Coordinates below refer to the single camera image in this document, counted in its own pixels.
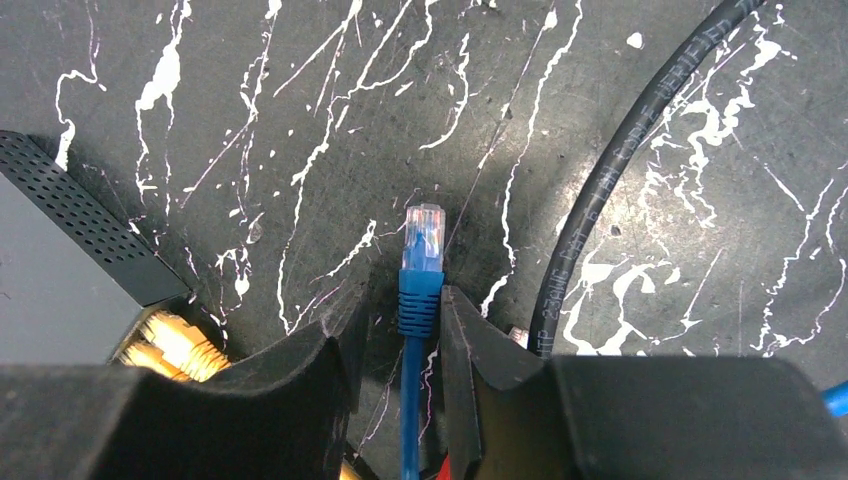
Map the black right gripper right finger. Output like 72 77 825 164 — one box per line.
440 286 847 479

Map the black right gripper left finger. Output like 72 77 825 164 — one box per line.
1 284 369 479

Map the blue ethernet cable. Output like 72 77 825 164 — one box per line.
397 203 446 480

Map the black network switch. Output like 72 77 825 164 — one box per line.
1 131 189 365

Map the thick black ethernet cable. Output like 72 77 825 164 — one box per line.
527 0 770 360

